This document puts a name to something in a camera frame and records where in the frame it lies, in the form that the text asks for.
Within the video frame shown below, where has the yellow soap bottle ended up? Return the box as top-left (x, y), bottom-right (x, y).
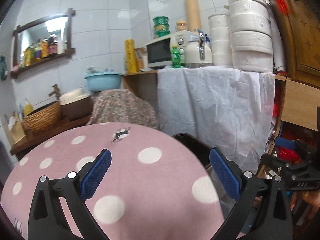
top-left (23, 99), bottom-right (34, 117)

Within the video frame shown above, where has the person's right hand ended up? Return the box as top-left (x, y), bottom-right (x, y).
top-left (290, 189), bottom-right (320, 220)

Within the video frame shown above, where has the dark soy sauce bottle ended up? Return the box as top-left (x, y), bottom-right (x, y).
top-left (48, 34), bottom-right (58, 56)

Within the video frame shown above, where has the wooden cabinet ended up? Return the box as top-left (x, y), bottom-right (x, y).
top-left (122, 69), bottom-right (160, 115)

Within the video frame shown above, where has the carved wooden panel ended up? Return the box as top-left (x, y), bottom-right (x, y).
top-left (269, 0), bottom-right (320, 88)

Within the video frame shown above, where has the floral cloth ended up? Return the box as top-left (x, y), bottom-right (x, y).
top-left (87, 89), bottom-right (158, 130)

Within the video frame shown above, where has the dark wooden counter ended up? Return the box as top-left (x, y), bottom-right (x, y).
top-left (10, 115), bottom-right (93, 160)

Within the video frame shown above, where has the brown tub with white lid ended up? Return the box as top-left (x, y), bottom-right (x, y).
top-left (59, 89), bottom-right (94, 121)

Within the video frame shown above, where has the pink dotted tablecloth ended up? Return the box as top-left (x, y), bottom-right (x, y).
top-left (0, 122), bottom-right (247, 240)

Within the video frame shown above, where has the green hanging packet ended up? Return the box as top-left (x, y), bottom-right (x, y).
top-left (0, 55), bottom-right (8, 80)

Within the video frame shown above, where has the glass jar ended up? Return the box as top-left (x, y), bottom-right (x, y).
top-left (135, 47), bottom-right (148, 70)

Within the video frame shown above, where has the white microwave oven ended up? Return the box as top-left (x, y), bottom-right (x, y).
top-left (145, 30), bottom-right (198, 69)

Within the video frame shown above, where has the white bottle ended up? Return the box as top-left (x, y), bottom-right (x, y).
top-left (57, 36), bottom-right (66, 55)

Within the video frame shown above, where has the stack of white tubs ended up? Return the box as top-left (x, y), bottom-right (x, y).
top-left (208, 14), bottom-right (233, 67)

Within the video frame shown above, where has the bamboo style faucet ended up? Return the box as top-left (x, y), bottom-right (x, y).
top-left (48, 84), bottom-right (61, 100)

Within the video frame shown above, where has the wicker pattern wash basin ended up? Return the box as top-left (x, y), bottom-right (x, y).
top-left (23, 101), bottom-right (62, 133)

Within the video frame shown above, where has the stack of white foam bowls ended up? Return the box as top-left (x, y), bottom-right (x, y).
top-left (221, 0), bottom-right (274, 73)

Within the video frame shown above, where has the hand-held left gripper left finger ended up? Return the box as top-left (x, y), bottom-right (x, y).
top-left (28, 149), bottom-right (112, 240)

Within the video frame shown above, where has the wooden tissue box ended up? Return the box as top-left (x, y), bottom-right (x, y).
top-left (4, 115), bottom-right (27, 142)

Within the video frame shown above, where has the dark trash bin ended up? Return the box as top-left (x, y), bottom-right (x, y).
top-left (172, 133), bottom-right (227, 183)

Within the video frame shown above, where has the white paper roll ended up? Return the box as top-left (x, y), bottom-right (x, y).
top-left (271, 24), bottom-right (286, 73)

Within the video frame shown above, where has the white cloth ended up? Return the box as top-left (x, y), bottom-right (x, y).
top-left (157, 66), bottom-right (275, 170)

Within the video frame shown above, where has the white kettle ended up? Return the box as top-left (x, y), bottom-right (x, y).
top-left (185, 30), bottom-right (213, 68)

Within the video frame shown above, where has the clear plastic bag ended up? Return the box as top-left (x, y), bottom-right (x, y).
top-left (86, 66), bottom-right (113, 74)

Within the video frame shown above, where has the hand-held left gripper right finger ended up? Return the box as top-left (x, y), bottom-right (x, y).
top-left (209, 147), bottom-right (293, 240)

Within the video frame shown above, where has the green soda bottle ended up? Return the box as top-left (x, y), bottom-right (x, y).
top-left (171, 45), bottom-right (182, 69)

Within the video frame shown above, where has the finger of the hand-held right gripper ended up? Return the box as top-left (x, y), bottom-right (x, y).
top-left (274, 137), bottom-right (318, 160)
top-left (261, 154), bottom-right (292, 172)

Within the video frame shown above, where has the light blue plastic basin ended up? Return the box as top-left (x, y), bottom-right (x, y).
top-left (84, 71), bottom-right (125, 92)

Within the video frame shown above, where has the yellow roll box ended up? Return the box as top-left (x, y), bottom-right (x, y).
top-left (125, 39), bottom-right (139, 73)

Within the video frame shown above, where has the stack of paper cups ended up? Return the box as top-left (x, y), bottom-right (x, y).
top-left (184, 0), bottom-right (202, 32)

